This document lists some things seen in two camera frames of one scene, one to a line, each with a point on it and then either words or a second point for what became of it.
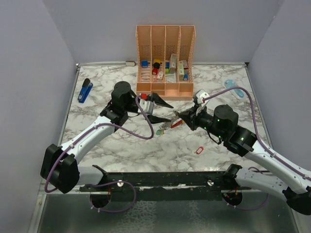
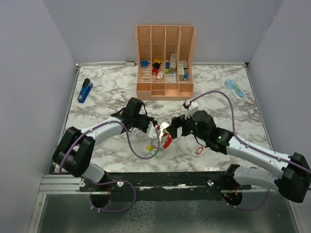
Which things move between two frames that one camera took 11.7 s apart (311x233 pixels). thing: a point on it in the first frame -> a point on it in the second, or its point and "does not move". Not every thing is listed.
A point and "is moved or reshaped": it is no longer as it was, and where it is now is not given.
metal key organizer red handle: [176, 121] is moved or reshaped
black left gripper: [158, 100] -> [148, 119]
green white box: [181, 70] does not move
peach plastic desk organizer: [165, 59] does not move
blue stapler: [87, 87] does not move
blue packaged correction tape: [238, 93] does not move
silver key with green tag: [159, 132] -> [152, 152]
